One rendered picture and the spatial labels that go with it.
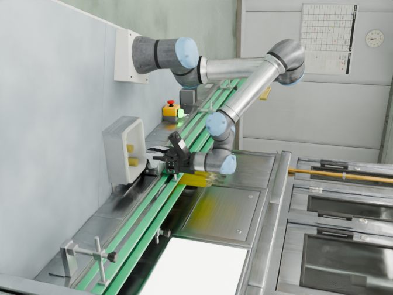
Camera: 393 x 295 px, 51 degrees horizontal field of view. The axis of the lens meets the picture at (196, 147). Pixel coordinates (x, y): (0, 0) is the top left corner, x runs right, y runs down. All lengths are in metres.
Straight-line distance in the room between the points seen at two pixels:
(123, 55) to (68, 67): 0.32
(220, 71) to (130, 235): 0.73
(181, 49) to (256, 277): 0.88
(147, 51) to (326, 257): 1.06
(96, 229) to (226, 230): 0.56
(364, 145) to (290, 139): 1.34
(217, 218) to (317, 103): 6.14
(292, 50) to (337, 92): 6.22
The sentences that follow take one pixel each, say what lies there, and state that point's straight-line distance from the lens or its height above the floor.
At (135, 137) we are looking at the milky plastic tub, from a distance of 1.70.
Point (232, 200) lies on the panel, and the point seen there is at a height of 1.17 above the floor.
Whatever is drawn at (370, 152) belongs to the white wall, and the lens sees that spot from 8.19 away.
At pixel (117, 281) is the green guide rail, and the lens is 1.42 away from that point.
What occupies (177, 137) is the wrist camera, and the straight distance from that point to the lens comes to 1.55.
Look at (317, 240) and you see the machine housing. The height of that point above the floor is 1.57.
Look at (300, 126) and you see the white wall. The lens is 7.98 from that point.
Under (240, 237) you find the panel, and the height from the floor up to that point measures 1.26.
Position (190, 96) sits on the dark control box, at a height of 0.82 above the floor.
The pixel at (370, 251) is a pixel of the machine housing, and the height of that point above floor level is 1.77.
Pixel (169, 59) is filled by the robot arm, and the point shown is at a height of 0.95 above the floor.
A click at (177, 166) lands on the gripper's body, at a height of 1.02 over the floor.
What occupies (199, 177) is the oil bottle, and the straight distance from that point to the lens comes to 1.83.
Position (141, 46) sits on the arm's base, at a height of 0.84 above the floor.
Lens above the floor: 1.51
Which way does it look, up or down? 16 degrees down
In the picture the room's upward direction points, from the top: 96 degrees clockwise
